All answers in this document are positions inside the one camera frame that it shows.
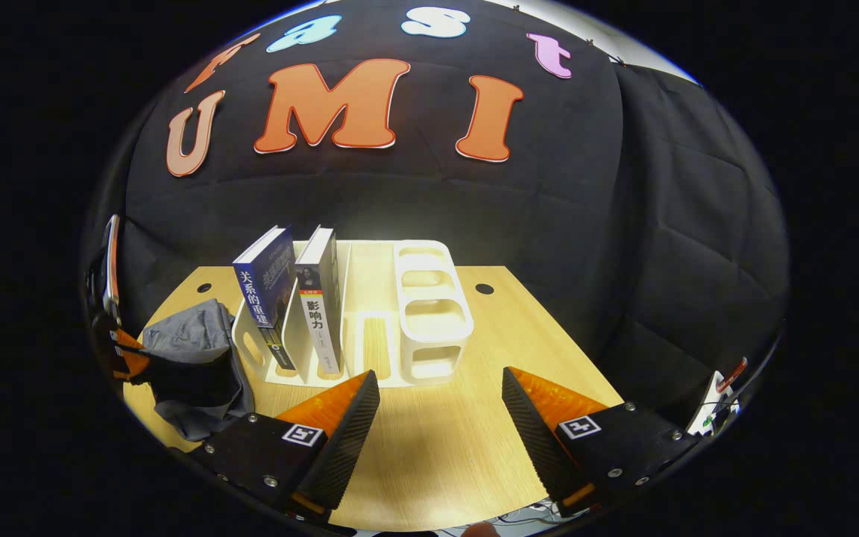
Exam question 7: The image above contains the white book with portrait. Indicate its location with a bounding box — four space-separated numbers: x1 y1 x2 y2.
294 226 344 375

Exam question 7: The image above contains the white electronic device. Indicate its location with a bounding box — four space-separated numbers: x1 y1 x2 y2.
687 357 748 437

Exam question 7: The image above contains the blue book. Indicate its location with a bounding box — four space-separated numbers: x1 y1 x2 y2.
233 225 298 371

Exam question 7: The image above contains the white bookshelf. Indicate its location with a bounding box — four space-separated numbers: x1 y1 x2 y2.
232 239 475 389

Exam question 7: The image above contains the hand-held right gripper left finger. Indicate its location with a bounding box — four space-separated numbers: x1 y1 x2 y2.
202 369 382 523

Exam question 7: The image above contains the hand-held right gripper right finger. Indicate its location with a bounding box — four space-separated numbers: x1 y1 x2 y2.
501 365 702 517

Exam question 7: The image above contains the black cable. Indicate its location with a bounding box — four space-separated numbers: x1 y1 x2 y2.
497 501 576 527

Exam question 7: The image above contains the grey schoolbag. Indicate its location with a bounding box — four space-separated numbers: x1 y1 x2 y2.
131 298 255 442

